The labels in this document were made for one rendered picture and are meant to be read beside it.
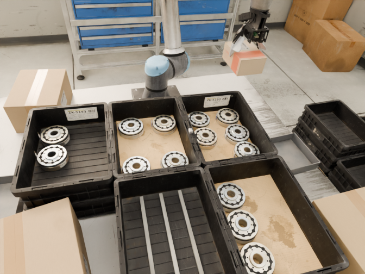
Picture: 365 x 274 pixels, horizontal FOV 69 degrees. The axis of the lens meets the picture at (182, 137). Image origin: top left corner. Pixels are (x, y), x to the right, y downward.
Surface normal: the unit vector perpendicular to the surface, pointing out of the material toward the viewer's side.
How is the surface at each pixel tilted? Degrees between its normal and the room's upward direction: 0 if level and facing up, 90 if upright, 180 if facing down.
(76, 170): 0
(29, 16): 90
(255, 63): 90
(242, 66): 90
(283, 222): 0
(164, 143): 0
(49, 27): 90
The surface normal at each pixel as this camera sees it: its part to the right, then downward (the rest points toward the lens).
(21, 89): 0.07, -0.70
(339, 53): 0.08, 0.71
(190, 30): 0.29, 0.70
